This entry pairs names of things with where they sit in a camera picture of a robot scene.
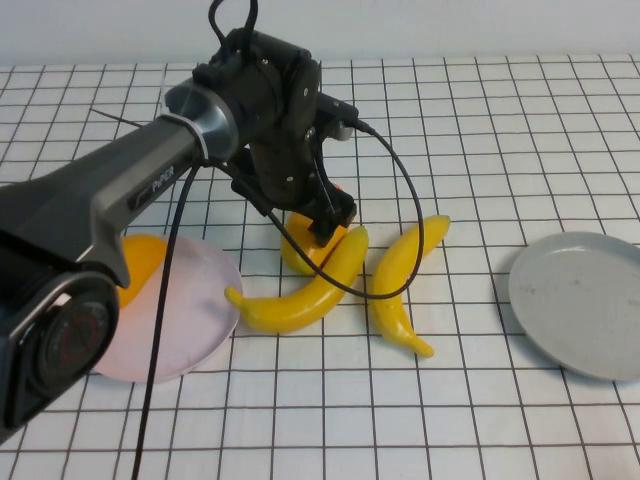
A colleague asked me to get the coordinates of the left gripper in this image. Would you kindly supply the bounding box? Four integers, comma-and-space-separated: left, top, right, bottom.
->
247, 123, 358, 250

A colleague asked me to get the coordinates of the mango with red blush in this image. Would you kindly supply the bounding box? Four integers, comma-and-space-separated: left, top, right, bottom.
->
279, 182, 351, 277

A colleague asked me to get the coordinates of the long yellow banana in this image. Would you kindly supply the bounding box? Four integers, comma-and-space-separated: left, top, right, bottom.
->
222, 225, 371, 335

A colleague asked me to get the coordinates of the short yellow banana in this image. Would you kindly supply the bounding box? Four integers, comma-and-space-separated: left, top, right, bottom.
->
368, 214, 451, 359

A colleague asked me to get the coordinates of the plain yellow mango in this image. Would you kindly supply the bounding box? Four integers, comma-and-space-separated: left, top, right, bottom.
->
116, 233, 171, 309

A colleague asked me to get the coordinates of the pink round plate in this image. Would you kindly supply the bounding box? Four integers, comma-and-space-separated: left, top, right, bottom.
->
92, 234, 244, 384

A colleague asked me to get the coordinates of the grey round plate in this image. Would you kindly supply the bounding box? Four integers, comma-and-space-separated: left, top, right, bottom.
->
507, 230, 640, 384

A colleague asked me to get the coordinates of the white grid tablecloth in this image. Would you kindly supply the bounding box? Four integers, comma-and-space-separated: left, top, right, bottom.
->
0, 53, 640, 480

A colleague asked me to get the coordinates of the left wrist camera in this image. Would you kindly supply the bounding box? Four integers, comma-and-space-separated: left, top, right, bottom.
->
314, 92, 362, 144

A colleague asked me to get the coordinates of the short black looped cable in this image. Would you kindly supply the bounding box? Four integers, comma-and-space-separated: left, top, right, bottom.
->
206, 0, 260, 49

